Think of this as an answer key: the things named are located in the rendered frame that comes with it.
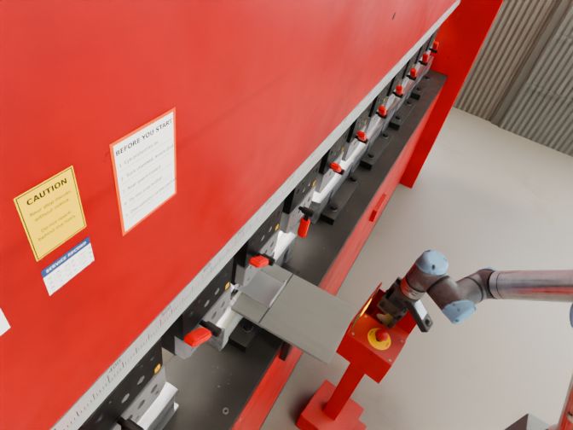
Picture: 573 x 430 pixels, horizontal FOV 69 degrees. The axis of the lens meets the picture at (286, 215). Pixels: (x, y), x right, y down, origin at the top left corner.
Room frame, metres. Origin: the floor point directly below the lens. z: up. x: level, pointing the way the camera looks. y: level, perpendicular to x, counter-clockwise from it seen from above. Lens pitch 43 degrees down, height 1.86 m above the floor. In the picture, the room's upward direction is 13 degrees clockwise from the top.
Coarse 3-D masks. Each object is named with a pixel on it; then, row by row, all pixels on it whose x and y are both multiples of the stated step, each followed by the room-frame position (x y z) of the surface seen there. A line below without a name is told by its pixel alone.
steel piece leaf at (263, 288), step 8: (256, 280) 0.66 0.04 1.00; (264, 280) 0.67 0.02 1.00; (272, 280) 0.67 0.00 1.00; (240, 288) 0.62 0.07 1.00; (248, 288) 0.63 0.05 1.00; (256, 288) 0.63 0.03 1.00; (264, 288) 0.64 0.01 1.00; (272, 288) 0.65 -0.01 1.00; (280, 288) 0.64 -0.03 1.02; (256, 296) 0.61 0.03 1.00; (264, 296) 0.62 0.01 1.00; (272, 296) 0.62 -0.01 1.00; (264, 304) 0.60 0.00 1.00
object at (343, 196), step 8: (360, 176) 1.34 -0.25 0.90; (344, 184) 1.27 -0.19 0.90; (352, 184) 1.28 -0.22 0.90; (360, 184) 1.31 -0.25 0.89; (344, 192) 1.22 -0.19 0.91; (352, 192) 1.23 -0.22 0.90; (336, 200) 1.16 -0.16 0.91; (344, 200) 1.17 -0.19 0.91; (328, 208) 1.11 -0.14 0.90; (320, 216) 1.08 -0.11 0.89; (328, 216) 1.07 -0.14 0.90; (336, 216) 1.08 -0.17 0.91
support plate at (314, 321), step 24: (288, 288) 0.66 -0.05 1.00; (312, 288) 0.68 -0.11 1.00; (240, 312) 0.56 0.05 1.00; (264, 312) 0.57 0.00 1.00; (288, 312) 0.59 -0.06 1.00; (312, 312) 0.60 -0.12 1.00; (336, 312) 0.62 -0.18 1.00; (288, 336) 0.52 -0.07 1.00; (312, 336) 0.54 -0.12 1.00; (336, 336) 0.55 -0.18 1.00
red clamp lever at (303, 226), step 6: (300, 210) 0.78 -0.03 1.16; (306, 210) 0.78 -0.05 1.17; (312, 210) 0.78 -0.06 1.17; (306, 216) 0.78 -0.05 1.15; (312, 216) 0.77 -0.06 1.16; (300, 222) 0.78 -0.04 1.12; (306, 222) 0.77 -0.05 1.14; (300, 228) 0.77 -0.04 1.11; (306, 228) 0.77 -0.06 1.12; (300, 234) 0.77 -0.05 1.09; (306, 234) 0.78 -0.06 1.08
